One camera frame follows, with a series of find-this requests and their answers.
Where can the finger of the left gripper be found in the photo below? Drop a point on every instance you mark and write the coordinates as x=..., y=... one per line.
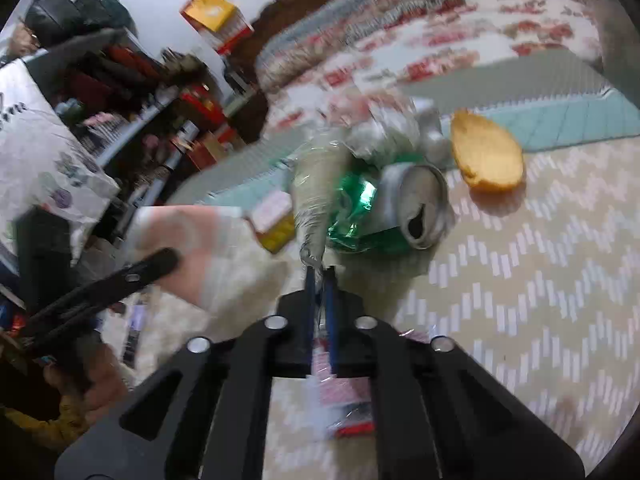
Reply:
x=72, y=312

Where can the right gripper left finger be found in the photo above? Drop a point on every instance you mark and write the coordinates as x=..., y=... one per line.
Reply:
x=204, y=413

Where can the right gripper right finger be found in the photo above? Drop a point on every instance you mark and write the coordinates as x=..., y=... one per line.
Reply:
x=437, y=413

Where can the white paper cup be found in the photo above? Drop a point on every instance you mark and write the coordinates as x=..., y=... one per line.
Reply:
x=221, y=269

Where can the clear plastic wrapper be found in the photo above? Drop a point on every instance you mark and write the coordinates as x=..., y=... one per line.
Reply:
x=319, y=165

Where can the red white snack wrapper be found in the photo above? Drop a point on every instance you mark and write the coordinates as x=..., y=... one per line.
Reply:
x=338, y=407

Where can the white printed bag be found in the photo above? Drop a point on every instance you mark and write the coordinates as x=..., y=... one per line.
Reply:
x=43, y=164

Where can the zigzag beige bed mat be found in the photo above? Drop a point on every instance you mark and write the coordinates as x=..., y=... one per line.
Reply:
x=541, y=288

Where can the cluttered dark shelf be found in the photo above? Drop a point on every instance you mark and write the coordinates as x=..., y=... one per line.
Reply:
x=145, y=122

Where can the crushed green soda can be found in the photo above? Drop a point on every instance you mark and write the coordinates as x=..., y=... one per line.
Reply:
x=390, y=211

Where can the small pink yellow box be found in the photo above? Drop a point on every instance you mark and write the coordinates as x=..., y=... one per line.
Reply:
x=273, y=222

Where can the dark wooden headboard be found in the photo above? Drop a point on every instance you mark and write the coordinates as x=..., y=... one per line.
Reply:
x=272, y=19

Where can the crumpled silver foil wrapper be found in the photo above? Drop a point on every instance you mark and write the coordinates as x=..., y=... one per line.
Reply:
x=407, y=129

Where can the patterned pillow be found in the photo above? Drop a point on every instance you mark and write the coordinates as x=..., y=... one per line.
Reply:
x=335, y=26

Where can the floral bed sheet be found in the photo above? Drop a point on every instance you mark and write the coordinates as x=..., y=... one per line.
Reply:
x=476, y=33

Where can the yellow red wall calendar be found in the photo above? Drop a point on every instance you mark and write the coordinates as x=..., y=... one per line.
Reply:
x=220, y=23

